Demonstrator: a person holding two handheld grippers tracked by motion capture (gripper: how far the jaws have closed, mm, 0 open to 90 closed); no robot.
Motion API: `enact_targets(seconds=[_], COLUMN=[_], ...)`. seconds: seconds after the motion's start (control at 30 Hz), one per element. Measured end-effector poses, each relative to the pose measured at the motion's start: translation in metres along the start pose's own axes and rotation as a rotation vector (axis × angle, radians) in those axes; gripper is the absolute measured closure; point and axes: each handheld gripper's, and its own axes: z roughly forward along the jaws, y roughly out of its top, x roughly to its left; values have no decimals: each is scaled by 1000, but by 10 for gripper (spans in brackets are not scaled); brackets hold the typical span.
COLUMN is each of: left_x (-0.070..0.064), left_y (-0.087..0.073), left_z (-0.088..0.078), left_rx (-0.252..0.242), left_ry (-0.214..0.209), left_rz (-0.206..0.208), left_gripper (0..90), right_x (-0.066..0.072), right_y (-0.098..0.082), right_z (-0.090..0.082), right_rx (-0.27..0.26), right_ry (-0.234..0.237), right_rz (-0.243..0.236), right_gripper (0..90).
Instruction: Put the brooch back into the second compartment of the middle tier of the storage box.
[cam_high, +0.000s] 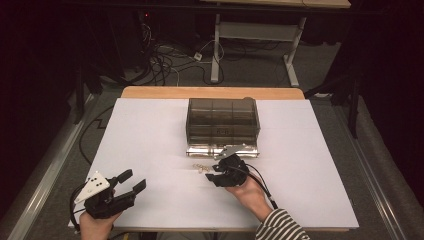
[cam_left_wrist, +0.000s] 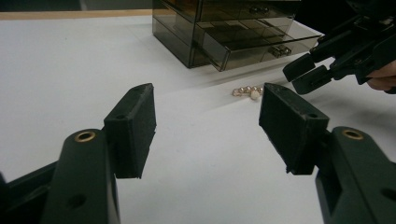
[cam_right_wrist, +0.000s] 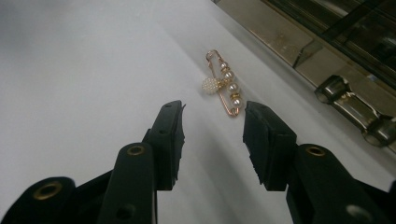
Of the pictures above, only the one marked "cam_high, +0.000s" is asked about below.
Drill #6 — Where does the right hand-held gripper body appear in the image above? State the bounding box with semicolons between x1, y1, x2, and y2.
212;143;251;188

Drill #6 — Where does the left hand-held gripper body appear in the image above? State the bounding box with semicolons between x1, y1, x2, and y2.
73;170;138;220

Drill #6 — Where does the thin gold chain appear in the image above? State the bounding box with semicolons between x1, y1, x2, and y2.
192;163;212;174

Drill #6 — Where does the smoky clear plastic drawer box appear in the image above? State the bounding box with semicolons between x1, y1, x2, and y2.
185;96;261;148

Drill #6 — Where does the person's right hand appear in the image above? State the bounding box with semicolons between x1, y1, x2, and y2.
224;175;274;223

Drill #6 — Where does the person's left hand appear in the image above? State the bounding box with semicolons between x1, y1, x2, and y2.
79;210;123;240

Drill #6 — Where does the white table mat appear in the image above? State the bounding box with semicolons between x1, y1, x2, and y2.
68;97;360;231

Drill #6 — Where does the wooden table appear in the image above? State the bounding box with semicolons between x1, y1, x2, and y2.
74;85;351;233

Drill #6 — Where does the black stand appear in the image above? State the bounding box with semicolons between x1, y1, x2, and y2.
304;74;361;139
74;63;103;125

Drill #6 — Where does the right hand-held gripper cable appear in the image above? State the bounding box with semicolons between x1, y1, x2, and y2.
244;163;279;210

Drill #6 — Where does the hand-held gripper cable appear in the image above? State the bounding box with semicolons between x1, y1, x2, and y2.
68;183;88;234
244;163;279;210

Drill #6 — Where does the left hand-held gripper cable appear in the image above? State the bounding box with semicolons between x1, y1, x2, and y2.
68;183;88;234

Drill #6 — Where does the black floor cable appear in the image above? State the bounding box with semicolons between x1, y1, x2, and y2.
78;104;116;166

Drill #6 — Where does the metal floor rail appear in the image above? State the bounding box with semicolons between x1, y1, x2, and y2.
6;94;98;240
333;104;409;240

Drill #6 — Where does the tangle of floor cables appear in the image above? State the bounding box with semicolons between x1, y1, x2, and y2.
139;13;228;87

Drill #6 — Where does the white desk frame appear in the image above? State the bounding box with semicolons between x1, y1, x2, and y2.
199;0;352;88

